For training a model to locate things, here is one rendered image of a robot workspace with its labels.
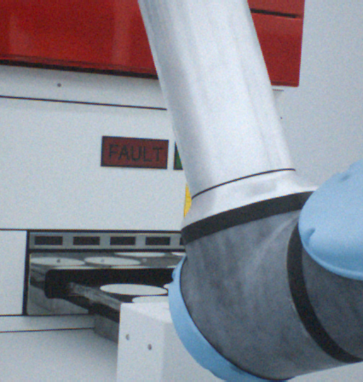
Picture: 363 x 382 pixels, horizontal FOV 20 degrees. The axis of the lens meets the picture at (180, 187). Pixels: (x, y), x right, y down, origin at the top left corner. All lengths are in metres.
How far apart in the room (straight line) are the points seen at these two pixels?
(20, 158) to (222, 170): 0.81
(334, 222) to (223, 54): 0.18
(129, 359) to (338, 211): 0.40
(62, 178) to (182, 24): 0.81
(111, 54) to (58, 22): 0.10
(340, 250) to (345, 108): 3.09
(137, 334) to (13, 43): 0.61
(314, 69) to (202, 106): 2.88
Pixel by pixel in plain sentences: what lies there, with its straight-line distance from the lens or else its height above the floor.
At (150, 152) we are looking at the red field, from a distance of 1.64.
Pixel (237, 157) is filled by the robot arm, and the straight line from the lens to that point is 0.78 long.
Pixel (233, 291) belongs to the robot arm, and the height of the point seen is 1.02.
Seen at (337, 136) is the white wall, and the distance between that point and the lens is 3.73.
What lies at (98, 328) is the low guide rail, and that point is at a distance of 1.60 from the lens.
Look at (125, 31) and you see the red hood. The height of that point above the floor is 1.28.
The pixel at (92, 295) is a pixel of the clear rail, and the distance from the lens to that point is 1.48.
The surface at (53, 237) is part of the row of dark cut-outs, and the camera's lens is 1.59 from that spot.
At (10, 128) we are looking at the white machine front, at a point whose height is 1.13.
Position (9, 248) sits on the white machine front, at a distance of 1.57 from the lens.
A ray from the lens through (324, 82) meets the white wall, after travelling 3.69.
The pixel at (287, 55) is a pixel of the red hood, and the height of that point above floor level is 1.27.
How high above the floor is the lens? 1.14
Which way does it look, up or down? 3 degrees down
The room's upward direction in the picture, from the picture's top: 4 degrees clockwise
